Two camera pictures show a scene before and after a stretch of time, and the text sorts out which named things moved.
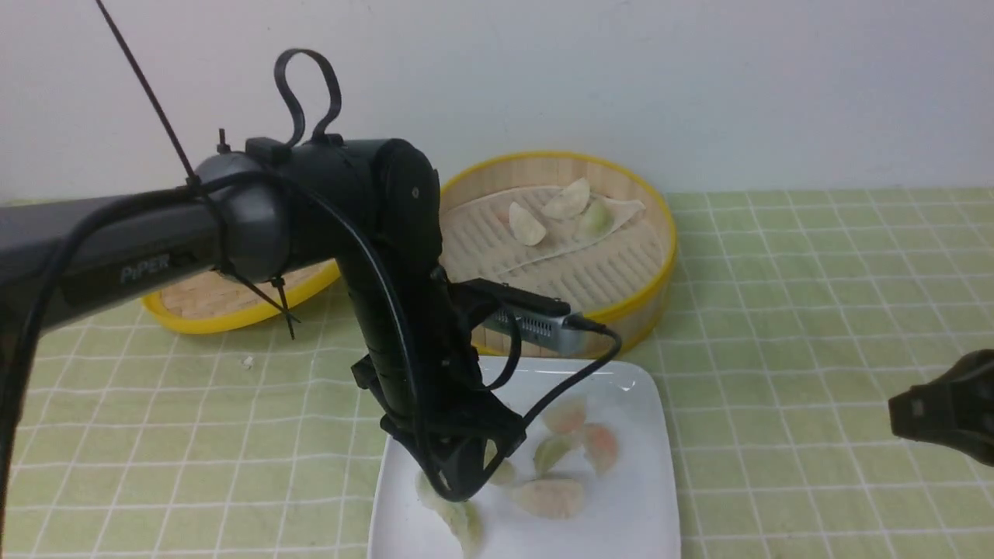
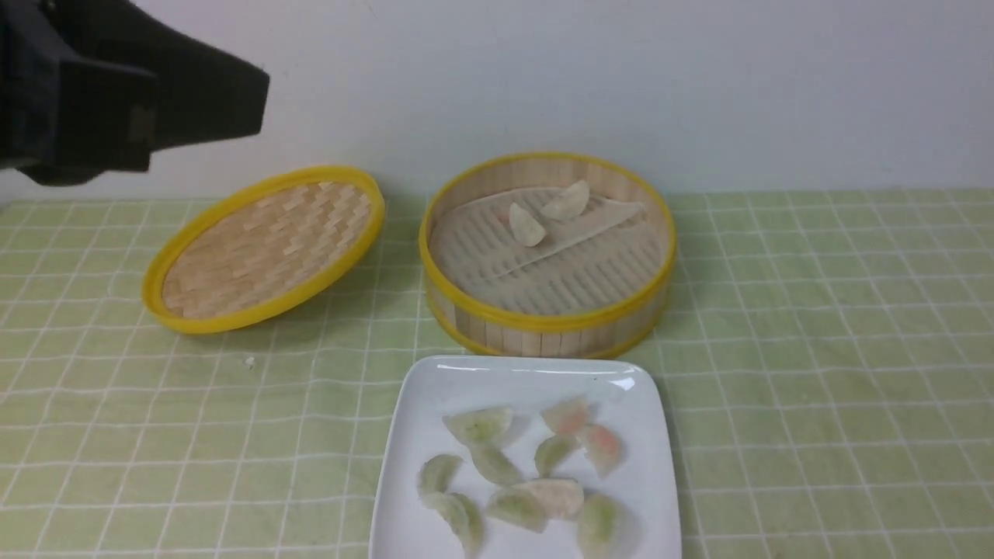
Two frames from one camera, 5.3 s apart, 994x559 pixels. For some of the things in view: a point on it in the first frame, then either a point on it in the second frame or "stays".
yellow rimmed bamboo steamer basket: (589, 230) stays
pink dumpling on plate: (564, 416) stays
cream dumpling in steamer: (570, 203) stays
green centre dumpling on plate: (548, 451) stays
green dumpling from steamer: (601, 215) to (602, 527)
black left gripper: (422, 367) to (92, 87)
